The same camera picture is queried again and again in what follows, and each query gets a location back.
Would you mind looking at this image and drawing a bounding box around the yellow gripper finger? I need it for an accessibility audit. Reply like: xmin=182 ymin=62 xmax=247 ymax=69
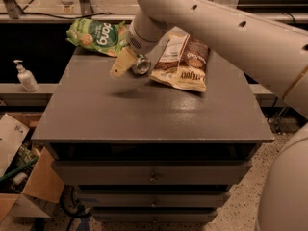
xmin=110 ymin=47 xmax=137 ymax=78

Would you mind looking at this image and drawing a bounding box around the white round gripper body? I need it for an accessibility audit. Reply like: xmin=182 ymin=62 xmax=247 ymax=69
xmin=126 ymin=24 xmax=158 ymax=55

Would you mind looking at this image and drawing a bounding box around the green soda can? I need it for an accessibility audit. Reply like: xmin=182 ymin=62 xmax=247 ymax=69
xmin=132 ymin=55 xmax=151 ymax=75

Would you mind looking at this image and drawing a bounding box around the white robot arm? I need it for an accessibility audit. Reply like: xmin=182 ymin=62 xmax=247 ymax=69
xmin=111 ymin=0 xmax=308 ymax=231

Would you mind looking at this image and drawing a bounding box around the green dang chips bag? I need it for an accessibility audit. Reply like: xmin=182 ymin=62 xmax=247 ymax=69
xmin=66 ymin=18 xmax=127 ymax=57

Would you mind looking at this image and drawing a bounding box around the brown white snack bag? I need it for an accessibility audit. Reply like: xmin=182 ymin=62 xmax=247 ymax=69
xmin=150 ymin=33 xmax=210 ymax=92

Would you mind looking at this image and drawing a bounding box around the grey drawer cabinet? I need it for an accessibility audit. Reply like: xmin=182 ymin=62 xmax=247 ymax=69
xmin=33 ymin=49 xmax=273 ymax=223

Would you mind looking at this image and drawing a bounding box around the white pump bottle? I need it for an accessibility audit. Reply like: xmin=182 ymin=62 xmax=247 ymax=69
xmin=13 ymin=60 xmax=39 ymax=92

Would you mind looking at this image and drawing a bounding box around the open cardboard box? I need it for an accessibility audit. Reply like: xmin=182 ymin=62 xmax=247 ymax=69
xmin=0 ymin=114 xmax=64 ymax=221

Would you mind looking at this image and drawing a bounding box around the black cable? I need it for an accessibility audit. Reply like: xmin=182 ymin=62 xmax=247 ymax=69
xmin=18 ymin=0 xmax=115 ymax=20

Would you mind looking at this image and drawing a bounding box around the grey metal rail shelf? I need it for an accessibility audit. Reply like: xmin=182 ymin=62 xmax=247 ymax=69
xmin=0 ymin=82 xmax=61 ymax=108

